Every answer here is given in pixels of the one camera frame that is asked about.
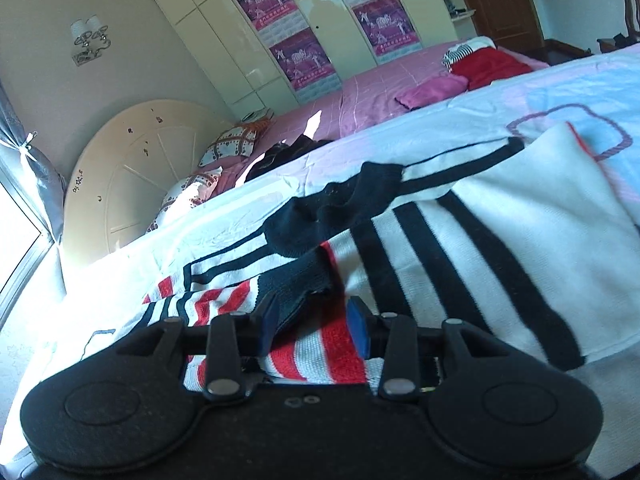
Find brown wooden door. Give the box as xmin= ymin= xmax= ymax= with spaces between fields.
xmin=450 ymin=0 xmax=544 ymax=54

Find purple wall poster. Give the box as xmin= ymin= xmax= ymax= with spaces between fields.
xmin=269 ymin=27 xmax=342 ymax=94
xmin=231 ymin=0 xmax=304 ymax=39
xmin=351 ymin=0 xmax=420 ymax=57

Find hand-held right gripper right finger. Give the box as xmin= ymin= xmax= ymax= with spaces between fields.
xmin=347 ymin=296 xmax=497 ymax=403

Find pink bed sheet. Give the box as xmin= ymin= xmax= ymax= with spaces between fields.
xmin=215 ymin=39 xmax=551 ymax=191

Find dark wooden chair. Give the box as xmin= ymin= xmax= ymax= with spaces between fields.
xmin=597 ymin=0 xmax=640 ymax=54

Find wall lamp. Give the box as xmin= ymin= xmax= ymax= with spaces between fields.
xmin=70 ymin=16 xmax=111 ymax=67

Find window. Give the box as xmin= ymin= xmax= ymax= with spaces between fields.
xmin=0 ymin=140 xmax=56 ymax=307

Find black white striped cloth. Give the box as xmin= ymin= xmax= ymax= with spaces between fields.
xmin=441 ymin=41 xmax=496 ymax=74

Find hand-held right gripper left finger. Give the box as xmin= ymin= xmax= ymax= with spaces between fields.
xmin=117 ymin=293 xmax=281 ymax=404

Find pink cloth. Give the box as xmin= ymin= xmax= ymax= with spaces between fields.
xmin=395 ymin=72 xmax=469 ymax=111

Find dark clothes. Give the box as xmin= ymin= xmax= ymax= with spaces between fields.
xmin=245 ymin=135 xmax=334 ymax=182

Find cream round headboard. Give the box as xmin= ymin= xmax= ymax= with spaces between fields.
xmin=62 ymin=100 xmax=236 ymax=267

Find grey curtain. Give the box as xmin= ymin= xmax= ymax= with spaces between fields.
xmin=0 ymin=77 xmax=69 ymax=261

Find patterned pillow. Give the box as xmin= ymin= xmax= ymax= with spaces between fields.
xmin=145 ymin=167 xmax=224 ymax=234
xmin=199 ymin=127 xmax=262 ymax=169

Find striped knit sweater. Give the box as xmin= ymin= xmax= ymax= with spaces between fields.
xmin=82 ymin=122 xmax=640 ymax=393

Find red cloth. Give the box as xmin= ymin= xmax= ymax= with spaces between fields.
xmin=450 ymin=47 xmax=534 ymax=91

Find cream wardrobe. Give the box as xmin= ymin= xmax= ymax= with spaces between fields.
xmin=127 ymin=0 xmax=461 ymax=122

